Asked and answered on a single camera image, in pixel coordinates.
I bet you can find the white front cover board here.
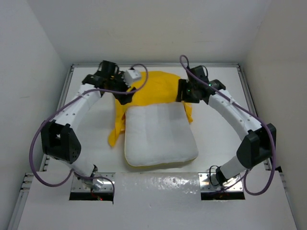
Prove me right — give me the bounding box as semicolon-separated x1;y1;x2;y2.
18;173;296;230

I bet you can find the purple cable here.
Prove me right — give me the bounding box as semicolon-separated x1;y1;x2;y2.
28;63;149;201
179;54;277;196

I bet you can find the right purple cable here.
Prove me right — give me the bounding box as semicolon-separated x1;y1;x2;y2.
179;54;277;196

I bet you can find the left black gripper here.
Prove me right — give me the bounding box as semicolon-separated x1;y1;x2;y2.
108;72;136;104

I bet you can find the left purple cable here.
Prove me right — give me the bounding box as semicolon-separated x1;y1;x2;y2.
28;63;149;201

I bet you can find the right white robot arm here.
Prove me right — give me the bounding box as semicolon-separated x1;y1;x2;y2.
176;66;276;185

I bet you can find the white pillow yellow edge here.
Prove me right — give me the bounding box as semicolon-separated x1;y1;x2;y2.
124;102;199;167

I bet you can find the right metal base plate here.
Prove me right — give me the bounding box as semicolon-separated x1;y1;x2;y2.
199;172;243;193

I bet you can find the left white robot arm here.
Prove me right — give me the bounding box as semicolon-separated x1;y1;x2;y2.
40;60;143;187

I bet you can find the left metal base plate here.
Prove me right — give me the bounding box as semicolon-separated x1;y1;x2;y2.
71;172;115;193

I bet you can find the yellow pillowcase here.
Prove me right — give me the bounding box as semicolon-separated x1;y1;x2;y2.
108;71;180;148

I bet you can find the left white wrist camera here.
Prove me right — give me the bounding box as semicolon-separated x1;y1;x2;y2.
123;69;142;87

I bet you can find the aluminium table frame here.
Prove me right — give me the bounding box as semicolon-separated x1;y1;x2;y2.
17;66;296;230

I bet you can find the metal base plate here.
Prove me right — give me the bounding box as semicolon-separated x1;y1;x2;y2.
71;172;115;193
199;172;243;193

